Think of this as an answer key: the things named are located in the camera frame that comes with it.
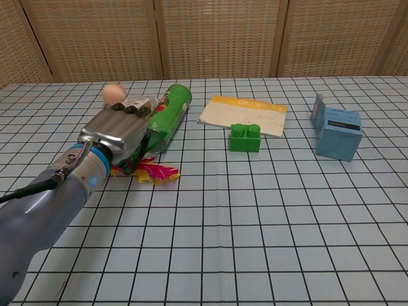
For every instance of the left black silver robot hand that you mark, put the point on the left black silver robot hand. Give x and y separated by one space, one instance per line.
118 130

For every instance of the pink green feather shuttlecock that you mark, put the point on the pink green feather shuttlecock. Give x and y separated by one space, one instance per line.
157 172

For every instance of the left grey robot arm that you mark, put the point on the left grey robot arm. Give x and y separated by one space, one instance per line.
48 207

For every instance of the clear snack packet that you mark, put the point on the clear snack packet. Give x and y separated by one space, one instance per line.
141 102

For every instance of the brown egg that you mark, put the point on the brown egg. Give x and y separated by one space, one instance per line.
113 94

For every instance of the green chips can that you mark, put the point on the green chips can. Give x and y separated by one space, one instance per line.
170 114

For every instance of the woven folding screen panel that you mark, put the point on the woven folding screen panel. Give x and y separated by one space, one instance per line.
220 38
398 48
95 38
338 38
16 41

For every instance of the green toy building block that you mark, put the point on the green toy building block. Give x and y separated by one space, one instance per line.
245 140

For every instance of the yellow white notebook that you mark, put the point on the yellow white notebook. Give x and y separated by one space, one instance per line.
248 114

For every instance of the blue checkered tablecloth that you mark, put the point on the blue checkered tablecloth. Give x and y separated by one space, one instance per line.
239 223

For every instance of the blue carton box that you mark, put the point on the blue carton box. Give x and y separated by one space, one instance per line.
339 137

